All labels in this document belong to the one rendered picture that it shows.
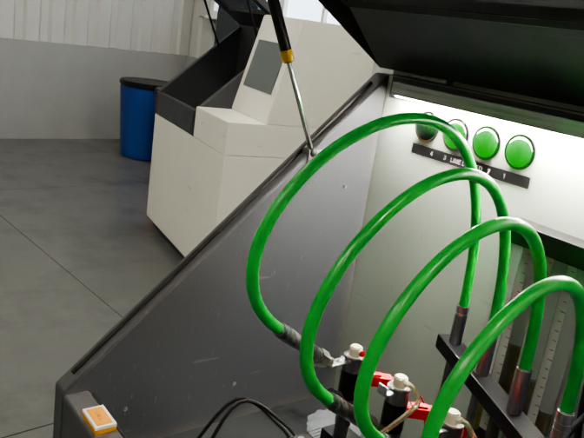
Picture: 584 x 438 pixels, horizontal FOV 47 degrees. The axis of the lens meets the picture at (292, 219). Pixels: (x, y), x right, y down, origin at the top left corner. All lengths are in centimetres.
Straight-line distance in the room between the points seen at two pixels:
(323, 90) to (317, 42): 27
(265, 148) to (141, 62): 446
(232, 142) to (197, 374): 256
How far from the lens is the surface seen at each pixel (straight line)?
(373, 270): 124
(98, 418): 99
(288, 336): 78
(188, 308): 109
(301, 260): 118
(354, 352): 87
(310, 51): 375
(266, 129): 369
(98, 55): 777
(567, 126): 96
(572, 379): 77
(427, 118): 82
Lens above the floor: 150
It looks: 16 degrees down
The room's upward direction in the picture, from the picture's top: 8 degrees clockwise
